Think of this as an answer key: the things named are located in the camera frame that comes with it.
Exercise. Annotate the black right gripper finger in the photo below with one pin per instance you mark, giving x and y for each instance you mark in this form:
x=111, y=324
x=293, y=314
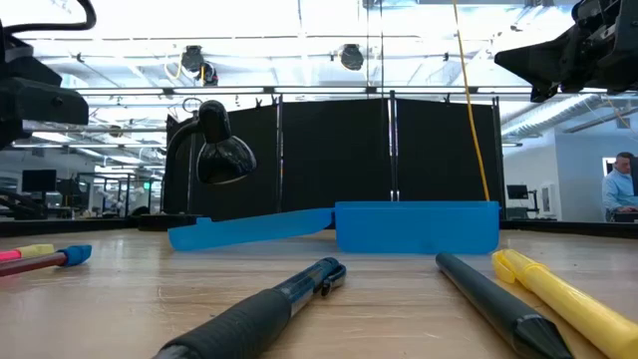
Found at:
x=545, y=90
x=543, y=57

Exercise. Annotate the pink pencil yellow eraser cap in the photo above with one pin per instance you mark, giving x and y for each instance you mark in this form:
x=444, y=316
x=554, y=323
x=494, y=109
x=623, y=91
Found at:
x=35, y=250

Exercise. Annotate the brown pencil blue eraser cap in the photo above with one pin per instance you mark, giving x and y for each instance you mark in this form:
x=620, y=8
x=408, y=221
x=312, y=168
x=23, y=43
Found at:
x=75, y=254

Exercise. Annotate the yellow highlighter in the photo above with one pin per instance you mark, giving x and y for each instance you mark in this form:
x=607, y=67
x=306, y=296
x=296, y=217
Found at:
x=573, y=299

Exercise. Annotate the plain black pen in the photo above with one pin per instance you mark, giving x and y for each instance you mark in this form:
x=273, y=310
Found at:
x=498, y=304

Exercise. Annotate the black grip pen blue barrel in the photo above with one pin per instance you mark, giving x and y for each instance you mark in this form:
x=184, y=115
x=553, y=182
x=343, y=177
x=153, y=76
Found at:
x=259, y=314

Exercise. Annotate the translucent blue plastic supply box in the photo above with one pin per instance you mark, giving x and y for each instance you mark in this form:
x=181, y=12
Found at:
x=414, y=227

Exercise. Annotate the black computer monitor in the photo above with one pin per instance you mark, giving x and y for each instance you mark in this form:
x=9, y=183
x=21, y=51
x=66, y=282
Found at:
x=517, y=191
x=39, y=180

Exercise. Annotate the person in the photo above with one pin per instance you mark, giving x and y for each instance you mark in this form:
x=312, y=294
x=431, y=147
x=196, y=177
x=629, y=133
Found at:
x=618, y=189

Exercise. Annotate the black round hanging device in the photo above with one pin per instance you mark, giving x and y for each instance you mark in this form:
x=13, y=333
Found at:
x=352, y=57
x=193, y=59

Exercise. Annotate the black desk lamp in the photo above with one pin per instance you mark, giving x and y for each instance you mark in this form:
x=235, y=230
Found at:
x=222, y=154

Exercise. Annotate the black folding partition screen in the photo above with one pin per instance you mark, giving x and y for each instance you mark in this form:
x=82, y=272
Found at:
x=339, y=149

